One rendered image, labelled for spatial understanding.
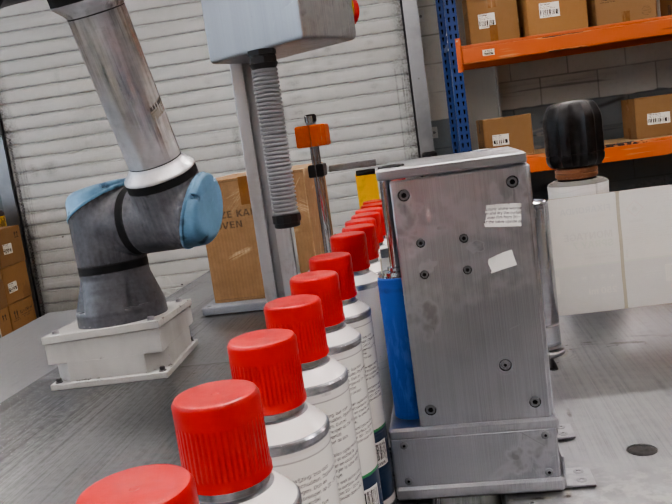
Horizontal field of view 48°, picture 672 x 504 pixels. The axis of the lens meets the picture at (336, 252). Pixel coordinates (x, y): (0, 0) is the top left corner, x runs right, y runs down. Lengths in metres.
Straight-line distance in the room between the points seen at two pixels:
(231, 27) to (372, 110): 4.47
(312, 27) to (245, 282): 0.88
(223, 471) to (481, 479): 0.37
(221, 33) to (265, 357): 0.67
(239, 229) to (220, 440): 1.38
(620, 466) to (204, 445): 0.45
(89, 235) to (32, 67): 4.75
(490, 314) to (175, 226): 0.71
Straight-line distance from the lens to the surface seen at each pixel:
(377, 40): 5.43
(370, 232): 0.73
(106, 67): 1.16
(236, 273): 1.66
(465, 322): 0.58
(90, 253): 1.29
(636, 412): 0.78
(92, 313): 1.29
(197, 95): 5.57
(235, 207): 1.64
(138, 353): 1.27
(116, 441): 1.03
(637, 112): 5.03
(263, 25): 0.91
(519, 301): 0.57
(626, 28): 4.93
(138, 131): 1.18
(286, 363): 0.35
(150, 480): 0.23
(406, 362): 0.60
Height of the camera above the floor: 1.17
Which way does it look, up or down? 8 degrees down
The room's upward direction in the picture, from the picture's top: 8 degrees counter-clockwise
